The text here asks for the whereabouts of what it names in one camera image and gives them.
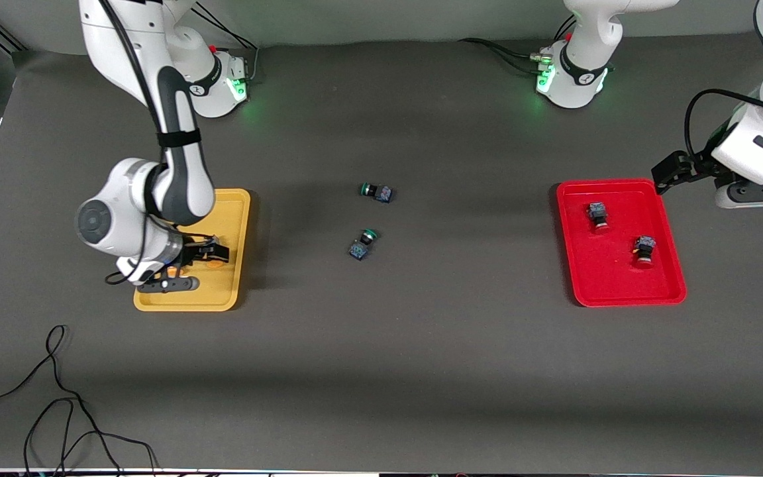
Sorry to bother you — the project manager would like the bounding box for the red push button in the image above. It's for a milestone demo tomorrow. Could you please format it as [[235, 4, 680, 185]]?
[[587, 202, 611, 233], [633, 235, 658, 267]]

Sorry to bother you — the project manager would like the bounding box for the yellow plastic tray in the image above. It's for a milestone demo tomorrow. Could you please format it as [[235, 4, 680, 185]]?
[[133, 188, 252, 312]]

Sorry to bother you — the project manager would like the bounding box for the red plastic tray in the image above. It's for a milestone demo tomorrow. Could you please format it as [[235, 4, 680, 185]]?
[[556, 178, 688, 308]]

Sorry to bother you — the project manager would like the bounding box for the green push button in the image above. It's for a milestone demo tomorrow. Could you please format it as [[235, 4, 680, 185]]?
[[359, 182, 393, 204], [348, 229, 380, 262]]

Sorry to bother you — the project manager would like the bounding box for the thin black loose cable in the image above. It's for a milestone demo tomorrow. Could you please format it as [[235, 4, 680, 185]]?
[[0, 325, 159, 477]]

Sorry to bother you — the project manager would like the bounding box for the black right arm base cable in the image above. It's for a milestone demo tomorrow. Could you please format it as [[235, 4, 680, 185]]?
[[189, 2, 260, 83]]

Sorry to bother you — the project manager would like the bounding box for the black arm base cable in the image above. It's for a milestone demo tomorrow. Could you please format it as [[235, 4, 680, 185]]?
[[189, 2, 260, 83], [458, 17, 578, 75]]

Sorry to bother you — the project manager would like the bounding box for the black left arm base cable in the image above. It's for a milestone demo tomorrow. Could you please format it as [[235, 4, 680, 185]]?
[[458, 17, 578, 75]]

